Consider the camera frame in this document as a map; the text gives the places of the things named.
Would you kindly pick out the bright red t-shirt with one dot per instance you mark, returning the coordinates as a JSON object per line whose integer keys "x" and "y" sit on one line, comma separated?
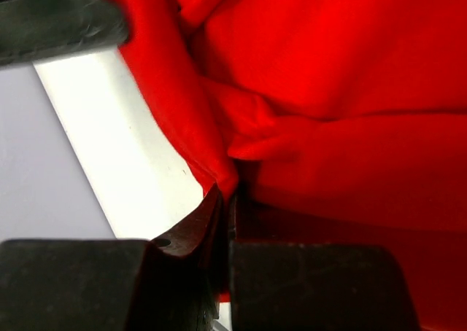
{"x": 348, "y": 114}

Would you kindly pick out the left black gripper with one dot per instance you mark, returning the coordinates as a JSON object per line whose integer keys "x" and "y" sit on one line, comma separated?
{"x": 32, "y": 30}

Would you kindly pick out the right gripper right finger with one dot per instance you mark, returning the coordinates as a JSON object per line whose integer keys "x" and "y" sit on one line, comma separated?
{"x": 241, "y": 219}

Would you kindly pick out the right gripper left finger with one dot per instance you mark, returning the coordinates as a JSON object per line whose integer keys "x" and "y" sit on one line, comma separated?
{"x": 178, "y": 286}

